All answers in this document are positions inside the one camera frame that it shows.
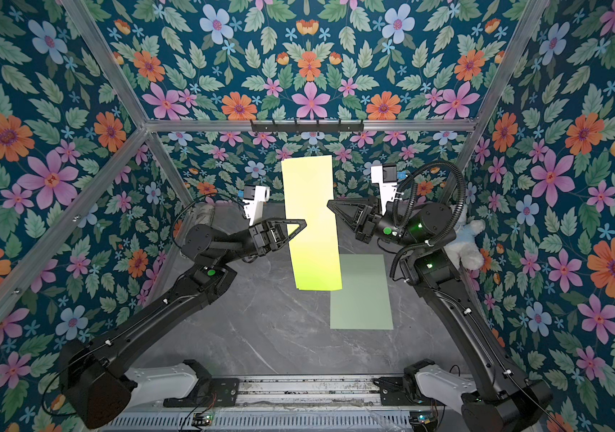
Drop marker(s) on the black hook rail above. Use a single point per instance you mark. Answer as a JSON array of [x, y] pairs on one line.
[[307, 126]]

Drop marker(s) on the small circuit board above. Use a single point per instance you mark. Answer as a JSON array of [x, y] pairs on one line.
[[201, 420], [423, 422]]

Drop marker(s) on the bright lime green paper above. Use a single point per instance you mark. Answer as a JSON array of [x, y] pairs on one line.
[[308, 185]]

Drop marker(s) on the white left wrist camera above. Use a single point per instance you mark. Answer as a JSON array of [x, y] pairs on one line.
[[254, 199]]

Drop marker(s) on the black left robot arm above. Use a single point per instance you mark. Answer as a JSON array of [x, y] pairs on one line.
[[93, 376]]

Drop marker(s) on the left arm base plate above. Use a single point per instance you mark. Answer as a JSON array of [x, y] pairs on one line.
[[222, 392]]

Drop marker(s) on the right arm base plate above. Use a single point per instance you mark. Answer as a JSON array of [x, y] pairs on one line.
[[393, 392]]

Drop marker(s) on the right small circuit board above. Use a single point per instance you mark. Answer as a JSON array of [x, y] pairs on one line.
[[423, 422]]

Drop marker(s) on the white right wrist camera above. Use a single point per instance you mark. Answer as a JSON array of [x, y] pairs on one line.
[[386, 177]]

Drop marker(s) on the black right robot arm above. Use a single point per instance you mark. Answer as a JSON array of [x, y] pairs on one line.
[[499, 396]]

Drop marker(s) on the white teddy bear blue shirt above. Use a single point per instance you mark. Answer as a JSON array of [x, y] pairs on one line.
[[464, 251]]

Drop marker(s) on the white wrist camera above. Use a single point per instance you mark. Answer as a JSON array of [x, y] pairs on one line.
[[254, 199], [386, 177]]

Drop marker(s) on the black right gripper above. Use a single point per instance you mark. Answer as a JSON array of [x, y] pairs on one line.
[[361, 220]]

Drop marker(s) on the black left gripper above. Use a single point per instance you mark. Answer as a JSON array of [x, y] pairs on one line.
[[263, 238]]

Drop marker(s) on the left small circuit board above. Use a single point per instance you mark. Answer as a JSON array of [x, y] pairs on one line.
[[201, 420]]

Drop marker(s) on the pale green paper sheet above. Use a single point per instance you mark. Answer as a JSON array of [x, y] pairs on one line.
[[363, 303]]

